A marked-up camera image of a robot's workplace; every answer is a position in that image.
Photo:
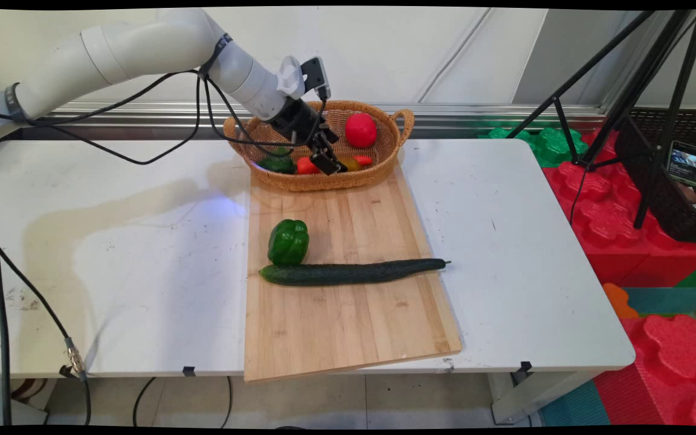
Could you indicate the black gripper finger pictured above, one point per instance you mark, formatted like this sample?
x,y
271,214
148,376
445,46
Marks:
x,y
328,160
330,136

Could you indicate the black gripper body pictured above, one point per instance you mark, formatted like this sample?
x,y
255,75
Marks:
x,y
299,121

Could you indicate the yellow-brown potato toy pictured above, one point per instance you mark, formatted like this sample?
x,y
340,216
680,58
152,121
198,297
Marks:
x,y
351,163

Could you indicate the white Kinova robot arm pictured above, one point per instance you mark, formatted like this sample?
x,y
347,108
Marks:
x,y
142,45

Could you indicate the red tomato toy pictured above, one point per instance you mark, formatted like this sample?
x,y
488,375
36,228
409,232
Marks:
x,y
360,130

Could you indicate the green bell pepper toy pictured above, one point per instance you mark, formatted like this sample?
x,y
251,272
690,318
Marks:
x,y
289,241

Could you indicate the long dark green cucumber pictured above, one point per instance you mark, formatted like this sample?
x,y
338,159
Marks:
x,y
348,273

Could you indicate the light wooden cutting board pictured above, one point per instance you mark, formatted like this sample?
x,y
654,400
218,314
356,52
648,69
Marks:
x,y
336,326

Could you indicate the green foam block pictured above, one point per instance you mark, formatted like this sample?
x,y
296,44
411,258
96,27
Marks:
x,y
553,145

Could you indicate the black table clip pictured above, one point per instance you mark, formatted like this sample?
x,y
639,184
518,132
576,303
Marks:
x,y
524,367
188,371

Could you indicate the large red foam block stack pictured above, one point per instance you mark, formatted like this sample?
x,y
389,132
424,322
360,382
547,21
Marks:
x,y
608,229

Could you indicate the white table leg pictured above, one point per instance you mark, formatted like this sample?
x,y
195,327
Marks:
x,y
535,393

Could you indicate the orange foam piece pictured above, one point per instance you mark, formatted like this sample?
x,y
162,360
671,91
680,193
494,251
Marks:
x,y
618,302

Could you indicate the black tripod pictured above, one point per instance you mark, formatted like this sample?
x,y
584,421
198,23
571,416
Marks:
x,y
647,72

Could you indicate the black mesh basket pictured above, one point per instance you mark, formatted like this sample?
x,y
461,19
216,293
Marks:
x,y
656,193

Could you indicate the smartphone with lit screen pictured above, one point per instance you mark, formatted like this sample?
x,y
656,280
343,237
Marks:
x,y
686,163

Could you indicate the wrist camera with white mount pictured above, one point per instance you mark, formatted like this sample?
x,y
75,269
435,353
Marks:
x,y
309,75

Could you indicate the metal window rail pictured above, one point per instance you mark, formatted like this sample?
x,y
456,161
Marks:
x,y
475,112

